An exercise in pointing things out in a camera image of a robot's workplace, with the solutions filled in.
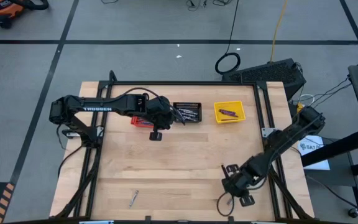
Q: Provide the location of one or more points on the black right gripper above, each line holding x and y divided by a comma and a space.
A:
244, 180

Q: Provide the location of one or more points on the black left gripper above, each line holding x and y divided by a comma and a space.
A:
162, 113

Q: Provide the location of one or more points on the purple crayon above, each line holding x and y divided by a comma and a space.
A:
232, 114
224, 111

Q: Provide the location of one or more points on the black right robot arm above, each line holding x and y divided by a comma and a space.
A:
291, 133

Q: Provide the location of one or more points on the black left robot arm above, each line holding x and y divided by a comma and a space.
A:
120, 104

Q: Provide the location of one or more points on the red plastic basket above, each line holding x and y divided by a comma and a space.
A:
138, 122

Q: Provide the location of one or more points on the black plastic basket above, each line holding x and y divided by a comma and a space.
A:
199, 105

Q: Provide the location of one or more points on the yellow plastic basket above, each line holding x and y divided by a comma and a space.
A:
222, 120

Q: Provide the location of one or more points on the white paper sign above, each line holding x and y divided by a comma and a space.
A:
314, 155

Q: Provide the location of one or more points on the yellow plug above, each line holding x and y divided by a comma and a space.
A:
299, 107

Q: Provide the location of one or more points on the black computer case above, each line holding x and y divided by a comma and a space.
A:
266, 74

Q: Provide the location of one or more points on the black caster wheel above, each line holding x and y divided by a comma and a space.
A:
353, 213

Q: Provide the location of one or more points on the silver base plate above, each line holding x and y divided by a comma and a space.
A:
267, 132
99, 130

